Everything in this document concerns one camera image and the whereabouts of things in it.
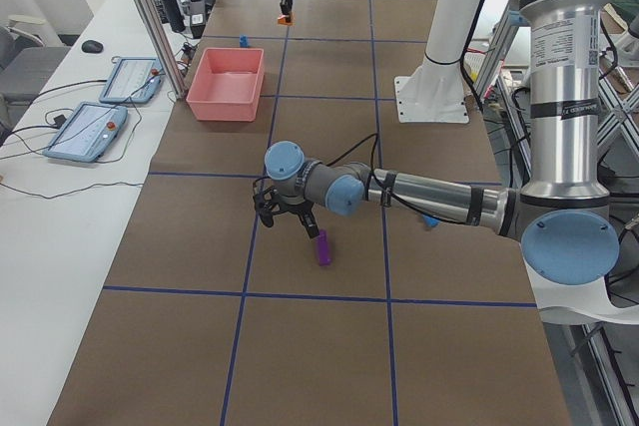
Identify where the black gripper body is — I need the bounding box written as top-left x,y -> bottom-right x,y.
279,196 -> 315,220

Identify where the purple block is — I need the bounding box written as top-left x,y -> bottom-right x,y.
316,229 -> 332,266

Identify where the pink plastic box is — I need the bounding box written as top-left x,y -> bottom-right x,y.
187,47 -> 265,122

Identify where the black bottle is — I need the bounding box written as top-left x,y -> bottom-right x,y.
161,0 -> 186,33

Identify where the long blue block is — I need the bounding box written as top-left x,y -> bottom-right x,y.
421,214 -> 439,228

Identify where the far teach pendant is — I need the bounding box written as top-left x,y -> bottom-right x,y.
99,57 -> 162,104

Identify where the teach pendant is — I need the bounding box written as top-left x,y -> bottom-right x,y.
43,102 -> 129,163
99,57 -> 162,104

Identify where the black computer mouse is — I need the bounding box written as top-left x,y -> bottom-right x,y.
81,40 -> 104,54

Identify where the near teach pendant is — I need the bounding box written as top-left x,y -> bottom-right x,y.
43,102 -> 129,163

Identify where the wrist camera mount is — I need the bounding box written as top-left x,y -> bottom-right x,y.
253,187 -> 281,227

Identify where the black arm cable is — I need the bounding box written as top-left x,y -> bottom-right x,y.
252,132 -> 475,227

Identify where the aluminium frame post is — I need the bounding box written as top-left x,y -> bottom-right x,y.
134,0 -> 187,100

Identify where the white camera pedestal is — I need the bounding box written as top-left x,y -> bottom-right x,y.
394,0 -> 482,124

